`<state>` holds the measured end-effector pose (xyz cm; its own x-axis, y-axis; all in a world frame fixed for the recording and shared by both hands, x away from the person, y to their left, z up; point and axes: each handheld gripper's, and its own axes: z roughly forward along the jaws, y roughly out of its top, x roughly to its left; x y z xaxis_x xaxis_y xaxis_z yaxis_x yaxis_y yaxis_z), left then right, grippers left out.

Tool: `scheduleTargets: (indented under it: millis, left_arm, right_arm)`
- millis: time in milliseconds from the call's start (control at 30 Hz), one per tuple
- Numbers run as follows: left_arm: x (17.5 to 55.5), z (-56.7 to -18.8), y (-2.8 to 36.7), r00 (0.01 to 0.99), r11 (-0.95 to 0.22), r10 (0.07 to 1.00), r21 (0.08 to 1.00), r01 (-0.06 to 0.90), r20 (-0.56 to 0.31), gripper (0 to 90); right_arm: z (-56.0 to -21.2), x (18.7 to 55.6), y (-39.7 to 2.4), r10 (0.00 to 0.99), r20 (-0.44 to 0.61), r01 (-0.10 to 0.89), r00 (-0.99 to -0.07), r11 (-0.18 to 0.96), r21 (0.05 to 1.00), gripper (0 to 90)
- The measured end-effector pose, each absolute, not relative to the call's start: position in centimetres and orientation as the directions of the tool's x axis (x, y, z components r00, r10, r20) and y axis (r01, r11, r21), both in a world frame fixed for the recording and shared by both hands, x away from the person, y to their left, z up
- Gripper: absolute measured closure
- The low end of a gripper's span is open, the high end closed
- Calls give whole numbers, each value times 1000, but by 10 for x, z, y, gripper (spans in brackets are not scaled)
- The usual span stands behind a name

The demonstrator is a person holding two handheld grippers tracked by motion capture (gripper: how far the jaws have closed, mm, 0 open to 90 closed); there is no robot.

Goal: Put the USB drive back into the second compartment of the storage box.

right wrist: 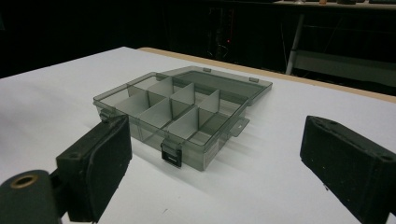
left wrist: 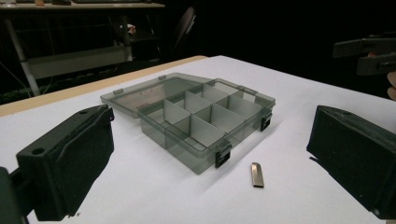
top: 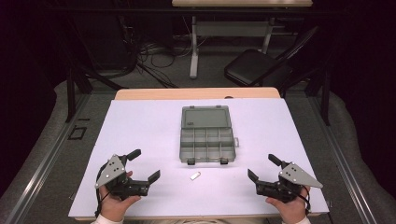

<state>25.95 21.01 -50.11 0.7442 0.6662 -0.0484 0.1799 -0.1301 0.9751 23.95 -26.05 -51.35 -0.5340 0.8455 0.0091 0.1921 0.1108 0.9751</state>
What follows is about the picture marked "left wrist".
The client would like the desk with metal frame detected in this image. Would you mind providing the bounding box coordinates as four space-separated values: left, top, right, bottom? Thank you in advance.
0 0 166 97

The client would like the silver metal usb stick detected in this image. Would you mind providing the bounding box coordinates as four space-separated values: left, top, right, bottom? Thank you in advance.
250 161 265 189

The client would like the clear grey compartment box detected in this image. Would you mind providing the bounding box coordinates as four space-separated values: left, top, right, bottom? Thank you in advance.
100 72 276 175

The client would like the dark office chair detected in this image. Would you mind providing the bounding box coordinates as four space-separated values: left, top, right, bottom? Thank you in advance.
169 5 198 60

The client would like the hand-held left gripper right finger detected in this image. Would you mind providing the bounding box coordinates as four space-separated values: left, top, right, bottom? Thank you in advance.
306 105 396 220

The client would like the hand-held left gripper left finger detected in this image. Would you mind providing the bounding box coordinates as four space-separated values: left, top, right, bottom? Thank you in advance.
16 104 116 222

